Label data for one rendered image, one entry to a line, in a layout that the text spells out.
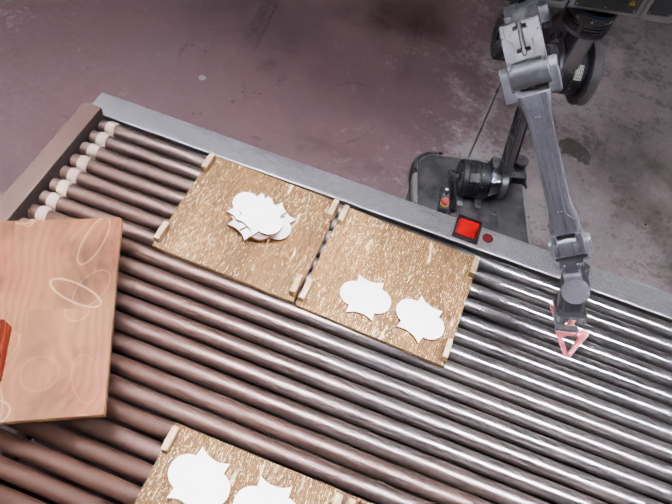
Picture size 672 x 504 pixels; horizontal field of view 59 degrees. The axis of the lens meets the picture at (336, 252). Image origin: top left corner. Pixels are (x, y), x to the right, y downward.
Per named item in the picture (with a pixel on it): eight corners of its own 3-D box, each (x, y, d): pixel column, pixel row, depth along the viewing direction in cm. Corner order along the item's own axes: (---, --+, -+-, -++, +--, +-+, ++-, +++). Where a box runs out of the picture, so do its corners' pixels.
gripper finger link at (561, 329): (551, 360, 132) (557, 322, 129) (549, 344, 139) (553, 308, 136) (584, 363, 131) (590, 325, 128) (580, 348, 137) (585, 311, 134)
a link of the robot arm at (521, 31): (544, 8, 109) (489, 26, 113) (559, 81, 113) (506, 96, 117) (545, -9, 147) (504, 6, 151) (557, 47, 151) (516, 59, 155)
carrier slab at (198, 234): (212, 158, 178) (212, 154, 177) (340, 206, 174) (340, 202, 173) (152, 248, 160) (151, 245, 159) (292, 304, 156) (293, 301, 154)
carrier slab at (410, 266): (344, 209, 174) (345, 205, 172) (477, 261, 169) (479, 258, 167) (295, 306, 155) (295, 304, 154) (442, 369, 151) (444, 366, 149)
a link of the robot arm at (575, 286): (589, 229, 129) (548, 237, 133) (591, 246, 119) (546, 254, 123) (599, 280, 132) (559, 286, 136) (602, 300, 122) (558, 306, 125)
